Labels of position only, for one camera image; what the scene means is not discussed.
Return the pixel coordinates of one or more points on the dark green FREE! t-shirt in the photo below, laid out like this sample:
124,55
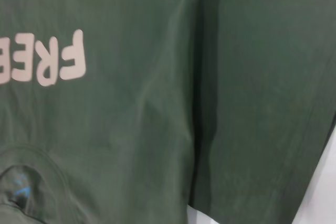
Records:
157,77

